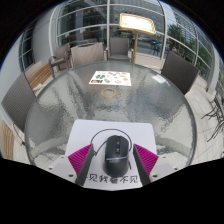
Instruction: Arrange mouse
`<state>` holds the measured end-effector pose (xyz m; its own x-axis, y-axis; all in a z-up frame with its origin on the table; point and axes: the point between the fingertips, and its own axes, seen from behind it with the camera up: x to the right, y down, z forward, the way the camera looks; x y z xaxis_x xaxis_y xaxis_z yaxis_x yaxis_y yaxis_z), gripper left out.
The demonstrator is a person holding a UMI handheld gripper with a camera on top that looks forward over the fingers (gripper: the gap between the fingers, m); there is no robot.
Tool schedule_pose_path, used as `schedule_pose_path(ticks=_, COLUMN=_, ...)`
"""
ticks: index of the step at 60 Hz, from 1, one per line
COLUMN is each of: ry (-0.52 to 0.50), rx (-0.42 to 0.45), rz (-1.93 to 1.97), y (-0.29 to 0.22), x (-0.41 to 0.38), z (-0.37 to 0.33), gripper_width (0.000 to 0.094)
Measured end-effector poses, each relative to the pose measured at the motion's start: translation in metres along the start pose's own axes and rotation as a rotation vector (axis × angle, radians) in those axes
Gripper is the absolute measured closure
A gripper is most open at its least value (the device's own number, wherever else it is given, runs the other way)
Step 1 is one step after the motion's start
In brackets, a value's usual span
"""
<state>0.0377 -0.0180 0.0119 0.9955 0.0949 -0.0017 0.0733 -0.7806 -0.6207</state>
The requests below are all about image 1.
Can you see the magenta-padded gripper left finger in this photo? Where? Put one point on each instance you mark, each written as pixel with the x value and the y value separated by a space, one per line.
pixel 79 159

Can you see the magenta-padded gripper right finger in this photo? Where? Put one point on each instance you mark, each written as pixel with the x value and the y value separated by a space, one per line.
pixel 146 159

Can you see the black computer mouse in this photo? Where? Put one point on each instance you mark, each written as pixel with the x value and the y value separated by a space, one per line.
pixel 116 155

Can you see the white mouse pad with drawing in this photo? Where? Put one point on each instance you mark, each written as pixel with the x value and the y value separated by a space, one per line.
pixel 83 133

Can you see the tan tape roll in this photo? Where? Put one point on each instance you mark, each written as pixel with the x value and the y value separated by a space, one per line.
pixel 102 93

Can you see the dark metal side table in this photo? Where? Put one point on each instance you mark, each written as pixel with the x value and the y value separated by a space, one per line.
pixel 216 110

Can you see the colourful printed menu card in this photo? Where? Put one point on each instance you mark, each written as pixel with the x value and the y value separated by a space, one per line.
pixel 110 78

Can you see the gold-framed menu stand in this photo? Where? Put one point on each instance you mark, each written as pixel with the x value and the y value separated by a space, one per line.
pixel 136 23

